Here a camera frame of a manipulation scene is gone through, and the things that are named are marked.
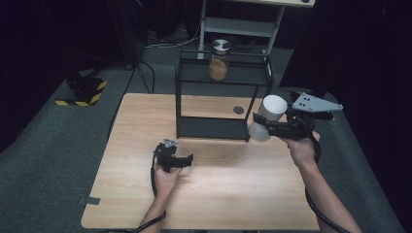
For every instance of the person's right hand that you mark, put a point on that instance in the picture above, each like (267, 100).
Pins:
(302, 150)

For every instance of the person's left hand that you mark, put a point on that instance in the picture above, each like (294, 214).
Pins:
(165, 183)

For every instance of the glass jar with metal lid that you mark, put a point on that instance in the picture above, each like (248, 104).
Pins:
(219, 66)

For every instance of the white cylindrical container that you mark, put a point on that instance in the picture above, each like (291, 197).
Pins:
(274, 105)

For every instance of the black metal shelf rack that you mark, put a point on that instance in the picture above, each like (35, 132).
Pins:
(210, 127)

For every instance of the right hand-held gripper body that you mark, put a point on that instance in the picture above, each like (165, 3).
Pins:
(311, 104)

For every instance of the grey metal shelf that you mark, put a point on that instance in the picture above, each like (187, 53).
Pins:
(239, 27)

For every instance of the dark tape strip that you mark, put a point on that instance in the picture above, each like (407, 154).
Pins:
(90, 200)

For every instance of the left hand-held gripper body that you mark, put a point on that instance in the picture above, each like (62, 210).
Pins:
(165, 154)

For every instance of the yellow black striped base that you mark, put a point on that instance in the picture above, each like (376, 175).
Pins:
(85, 93)

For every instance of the black round table grommet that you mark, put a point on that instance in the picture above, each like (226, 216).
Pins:
(238, 110)

